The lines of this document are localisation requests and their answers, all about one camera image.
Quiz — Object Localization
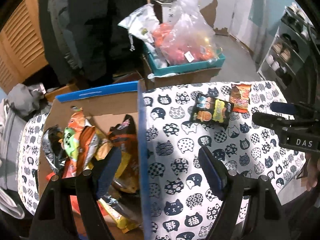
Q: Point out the brown cardboard box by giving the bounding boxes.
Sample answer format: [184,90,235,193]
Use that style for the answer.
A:
[142,56,221,90]

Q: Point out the cat pattern tablecloth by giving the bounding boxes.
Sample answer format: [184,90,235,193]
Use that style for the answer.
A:
[17,80,307,240]

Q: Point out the wooden louvre door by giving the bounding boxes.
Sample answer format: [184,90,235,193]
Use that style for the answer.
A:
[1,0,48,93]

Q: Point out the orange chip bag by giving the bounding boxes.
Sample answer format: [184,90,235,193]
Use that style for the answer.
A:
[108,114,139,194]

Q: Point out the clear plastic bag of fruit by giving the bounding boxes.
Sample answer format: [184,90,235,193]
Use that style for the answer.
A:
[152,0,218,65]

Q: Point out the blue cardboard box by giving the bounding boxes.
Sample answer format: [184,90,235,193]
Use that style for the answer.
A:
[29,81,148,239]

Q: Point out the green label spicy snack bag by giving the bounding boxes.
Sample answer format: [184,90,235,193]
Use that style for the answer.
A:
[62,108,100,176]

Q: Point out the teal tray box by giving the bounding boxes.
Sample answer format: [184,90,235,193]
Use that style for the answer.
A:
[144,43,226,76]

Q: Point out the grey clothes pile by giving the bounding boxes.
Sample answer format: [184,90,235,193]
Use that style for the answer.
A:
[1,83,51,219]

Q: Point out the yellow snack bar packet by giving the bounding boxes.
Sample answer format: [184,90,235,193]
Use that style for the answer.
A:
[98,198,139,233]

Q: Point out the black yellow small snack bag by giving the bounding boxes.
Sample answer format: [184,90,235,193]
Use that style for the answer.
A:
[190,93,234,128]

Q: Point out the gold cracker snack bag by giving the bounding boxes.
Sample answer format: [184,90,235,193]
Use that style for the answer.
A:
[94,135,113,160]

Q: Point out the shoe rack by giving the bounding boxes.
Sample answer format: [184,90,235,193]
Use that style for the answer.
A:
[258,2,316,101]

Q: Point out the small orange snack packet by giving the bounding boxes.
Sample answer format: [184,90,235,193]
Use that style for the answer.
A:
[229,83,251,113]

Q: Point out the white printed drawstring bag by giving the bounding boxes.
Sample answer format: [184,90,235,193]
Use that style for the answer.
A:
[118,3,159,51]

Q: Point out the person's right hand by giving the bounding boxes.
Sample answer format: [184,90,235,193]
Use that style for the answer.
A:
[305,153,319,191]

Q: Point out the dark hanging coats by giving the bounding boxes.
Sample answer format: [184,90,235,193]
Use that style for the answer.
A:
[39,0,146,87]

